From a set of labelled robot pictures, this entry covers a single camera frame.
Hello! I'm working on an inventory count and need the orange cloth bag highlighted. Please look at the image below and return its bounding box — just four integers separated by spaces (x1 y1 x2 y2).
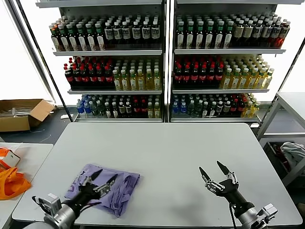
0 167 32 201

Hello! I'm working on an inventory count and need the red item in crate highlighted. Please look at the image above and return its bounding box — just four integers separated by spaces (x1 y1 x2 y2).
273 144 285 156

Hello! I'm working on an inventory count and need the clear plastic packaging bundle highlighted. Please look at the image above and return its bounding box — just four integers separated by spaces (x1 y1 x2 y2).
0 106 33 118

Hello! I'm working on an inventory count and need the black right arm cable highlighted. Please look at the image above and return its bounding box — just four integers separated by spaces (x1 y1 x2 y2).
228 202 238 229

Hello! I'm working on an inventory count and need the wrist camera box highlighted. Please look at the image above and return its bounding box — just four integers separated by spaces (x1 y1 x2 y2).
261 203 279 220
38 193 62 217

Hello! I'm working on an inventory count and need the dark storage crate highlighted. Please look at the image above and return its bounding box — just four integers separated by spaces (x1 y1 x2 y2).
263 140 295 178

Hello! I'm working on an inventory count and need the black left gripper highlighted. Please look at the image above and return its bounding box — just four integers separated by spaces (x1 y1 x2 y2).
62 169 119 213

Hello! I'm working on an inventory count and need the grey window frame post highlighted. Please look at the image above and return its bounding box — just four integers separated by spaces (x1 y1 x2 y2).
4 0 57 105

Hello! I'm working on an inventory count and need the crumpled grey white garment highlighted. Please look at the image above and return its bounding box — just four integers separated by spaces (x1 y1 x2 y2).
280 141 305 173

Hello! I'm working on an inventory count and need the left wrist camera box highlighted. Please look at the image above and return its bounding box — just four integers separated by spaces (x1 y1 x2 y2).
38 193 62 217

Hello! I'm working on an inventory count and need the white-capped red drink bottle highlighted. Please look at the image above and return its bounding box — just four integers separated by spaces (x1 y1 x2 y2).
278 21 291 48

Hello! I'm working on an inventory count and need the red-capped cola bottle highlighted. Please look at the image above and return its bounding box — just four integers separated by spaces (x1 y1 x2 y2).
140 100 148 118
80 65 90 88
237 98 245 117
71 65 82 88
207 64 216 88
88 65 98 88
103 65 113 88
63 65 75 88
173 64 183 88
182 64 191 88
215 64 224 88
132 100 141 118
95 65 105 88
190 64 200 88
231 99 239 117
199 64 208 88

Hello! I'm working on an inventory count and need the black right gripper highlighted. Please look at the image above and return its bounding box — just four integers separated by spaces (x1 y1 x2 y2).
199 160 255 213

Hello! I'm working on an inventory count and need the open cardboard box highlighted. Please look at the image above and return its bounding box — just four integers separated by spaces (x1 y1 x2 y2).
0 98 56 133

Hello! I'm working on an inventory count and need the small white orange box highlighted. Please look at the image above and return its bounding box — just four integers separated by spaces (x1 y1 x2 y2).
0 147 21 168

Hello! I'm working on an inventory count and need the purple t-shirt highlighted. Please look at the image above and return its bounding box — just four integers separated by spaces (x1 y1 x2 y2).
64 163 141 219

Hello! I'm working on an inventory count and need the beige-label dark drink bottle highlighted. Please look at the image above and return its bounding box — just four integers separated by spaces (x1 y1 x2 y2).
243 20 254 47
233 20 245 47

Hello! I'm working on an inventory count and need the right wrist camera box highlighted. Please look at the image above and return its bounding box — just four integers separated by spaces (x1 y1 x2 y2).
261 203 279 220

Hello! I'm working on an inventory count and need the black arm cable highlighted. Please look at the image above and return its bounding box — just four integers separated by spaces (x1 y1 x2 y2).
81 201 102 212
228 202 238 229

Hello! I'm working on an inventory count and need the light grey side table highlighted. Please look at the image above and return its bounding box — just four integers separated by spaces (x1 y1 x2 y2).
256 91 305 187

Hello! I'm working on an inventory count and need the grey metal shelf unit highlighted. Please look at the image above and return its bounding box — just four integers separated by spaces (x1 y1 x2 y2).
35 0 168 123
170 0 292 124

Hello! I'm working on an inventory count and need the black slanted frame pole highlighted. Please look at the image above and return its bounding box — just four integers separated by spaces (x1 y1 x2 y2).
14 0 75 123
258 37 305 126

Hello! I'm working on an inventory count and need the white side table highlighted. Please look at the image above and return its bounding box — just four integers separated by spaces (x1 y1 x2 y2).
0 142 54 229

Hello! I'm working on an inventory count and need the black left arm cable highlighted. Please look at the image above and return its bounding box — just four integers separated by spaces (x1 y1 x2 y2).
81 201 102 212

